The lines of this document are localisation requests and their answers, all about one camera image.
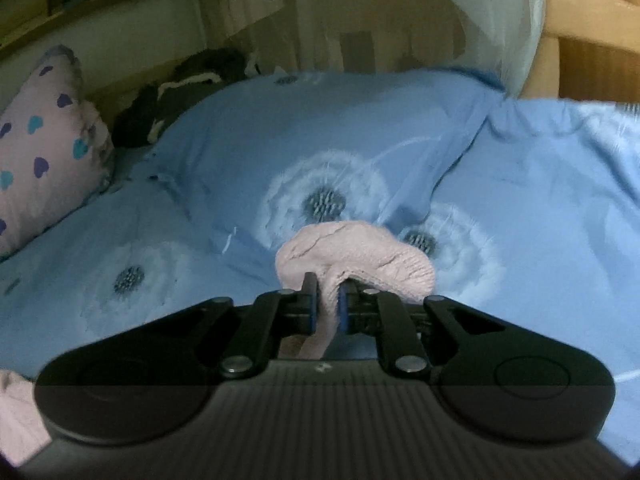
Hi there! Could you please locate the pink knit cardigan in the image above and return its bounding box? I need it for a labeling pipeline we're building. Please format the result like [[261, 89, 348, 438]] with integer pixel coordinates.
[[1, 221, 436, 466]]

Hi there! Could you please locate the blue dandelion pillow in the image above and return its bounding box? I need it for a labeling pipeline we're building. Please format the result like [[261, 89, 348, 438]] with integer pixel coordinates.
[[136, 70, 506, 249]]

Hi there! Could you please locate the blue dandelion bed sheet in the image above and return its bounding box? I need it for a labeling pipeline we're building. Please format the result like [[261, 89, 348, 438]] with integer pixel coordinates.
[[1, 99, 639, 460]]

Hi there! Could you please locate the black and white garment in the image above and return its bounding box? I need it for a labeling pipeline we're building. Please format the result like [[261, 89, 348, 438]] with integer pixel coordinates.
[[110, 48, 250, 148]]

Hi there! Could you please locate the pink heart-print rolled quilt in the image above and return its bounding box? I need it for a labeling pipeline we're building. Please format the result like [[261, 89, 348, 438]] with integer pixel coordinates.
[[0, 46, 113, 258]]

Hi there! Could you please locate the white mesh curtain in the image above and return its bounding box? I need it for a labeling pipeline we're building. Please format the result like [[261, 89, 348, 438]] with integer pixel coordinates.
[[198, 0, 546, 96]]

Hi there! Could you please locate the wooden headboard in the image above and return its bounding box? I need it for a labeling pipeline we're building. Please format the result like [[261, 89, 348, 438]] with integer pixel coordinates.
[[1, 0, 205, 106]]

